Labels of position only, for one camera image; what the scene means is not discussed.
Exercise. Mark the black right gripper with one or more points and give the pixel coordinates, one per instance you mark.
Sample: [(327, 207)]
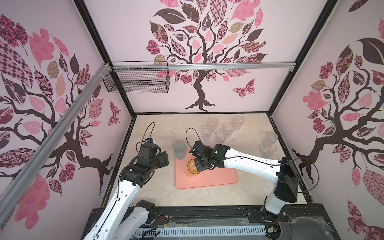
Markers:
[(198, 168)]

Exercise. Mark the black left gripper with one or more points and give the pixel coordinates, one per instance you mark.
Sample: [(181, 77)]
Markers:
[(163, 159)]

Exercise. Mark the yellow plastic cup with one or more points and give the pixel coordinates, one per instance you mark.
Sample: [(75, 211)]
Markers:
[(192, 167)]

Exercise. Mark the green textured plastic cup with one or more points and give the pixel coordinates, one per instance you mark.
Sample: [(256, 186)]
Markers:
[(179, 149)]

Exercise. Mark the pink plastic tray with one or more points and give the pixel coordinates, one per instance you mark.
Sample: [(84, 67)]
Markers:
[(184, 179)]

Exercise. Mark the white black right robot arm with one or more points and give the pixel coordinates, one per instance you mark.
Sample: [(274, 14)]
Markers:
[(278, 172)]

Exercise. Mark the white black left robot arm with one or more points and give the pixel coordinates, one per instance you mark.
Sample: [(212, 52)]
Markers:
[(111, 225)]

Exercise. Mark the clear cup front left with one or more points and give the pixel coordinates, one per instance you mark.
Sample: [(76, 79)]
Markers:
[(206, 132)]

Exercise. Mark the clear cup front middle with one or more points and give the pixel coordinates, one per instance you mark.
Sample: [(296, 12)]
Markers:
[(221, 136)]

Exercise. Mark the clear cup back left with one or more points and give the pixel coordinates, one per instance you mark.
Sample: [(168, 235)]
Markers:
[(213, 123)]

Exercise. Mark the clear cup back middle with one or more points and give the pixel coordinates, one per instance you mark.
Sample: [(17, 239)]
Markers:
[(229, 128)]

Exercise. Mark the clear cup back right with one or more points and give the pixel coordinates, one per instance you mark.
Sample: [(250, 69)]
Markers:
[(238, 121)]

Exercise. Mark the clear small cup right row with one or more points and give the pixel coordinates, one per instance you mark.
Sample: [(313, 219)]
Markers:
[(271, 156)]

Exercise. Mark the clear ribbed cup right row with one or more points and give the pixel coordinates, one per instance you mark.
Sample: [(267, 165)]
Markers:
[(268, 147)]

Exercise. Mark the clear dotted cup right row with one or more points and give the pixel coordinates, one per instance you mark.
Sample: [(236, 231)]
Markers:
[(271, 137)]

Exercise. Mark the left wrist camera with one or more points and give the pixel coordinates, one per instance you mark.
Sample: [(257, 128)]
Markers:
[(149, 141)]

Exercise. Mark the white slotted cable duct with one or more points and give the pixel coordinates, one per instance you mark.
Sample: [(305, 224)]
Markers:
[(180, 232)]

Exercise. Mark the black wire basket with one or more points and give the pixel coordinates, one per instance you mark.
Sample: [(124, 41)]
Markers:
[(138, 77)]

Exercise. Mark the aluminium rail back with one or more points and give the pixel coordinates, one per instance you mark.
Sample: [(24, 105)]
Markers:
[(222, 66)]

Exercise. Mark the aluminium rail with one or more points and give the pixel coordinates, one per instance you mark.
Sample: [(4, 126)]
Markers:
[(22, 181), (222, 66)]

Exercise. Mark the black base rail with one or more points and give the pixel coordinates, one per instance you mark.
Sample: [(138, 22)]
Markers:
[(251, 213)]

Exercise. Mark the aluminium rail left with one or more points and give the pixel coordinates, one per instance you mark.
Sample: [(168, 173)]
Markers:
[(22, 181)]

